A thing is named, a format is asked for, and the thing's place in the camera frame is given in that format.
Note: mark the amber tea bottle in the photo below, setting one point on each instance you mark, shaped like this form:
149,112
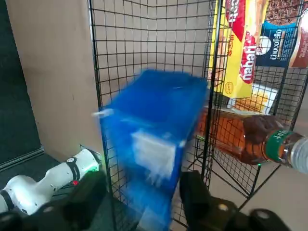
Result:
255,142

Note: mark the white Franzzi biscuit box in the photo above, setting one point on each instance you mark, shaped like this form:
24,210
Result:
260,96

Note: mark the yellow Nabati wafer box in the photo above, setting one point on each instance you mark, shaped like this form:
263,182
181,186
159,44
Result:
235,48

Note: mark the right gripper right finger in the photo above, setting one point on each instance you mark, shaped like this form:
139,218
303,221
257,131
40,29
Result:
197,192

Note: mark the dark blue Chocofello box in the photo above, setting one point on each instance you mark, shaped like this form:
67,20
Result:
276,43

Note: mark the blue Oreo cookie box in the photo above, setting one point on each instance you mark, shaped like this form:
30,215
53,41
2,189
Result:
154,115

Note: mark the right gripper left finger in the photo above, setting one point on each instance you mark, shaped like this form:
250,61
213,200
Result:
72,207

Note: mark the aluminium table edge rail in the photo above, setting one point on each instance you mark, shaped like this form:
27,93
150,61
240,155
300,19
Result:
21,158

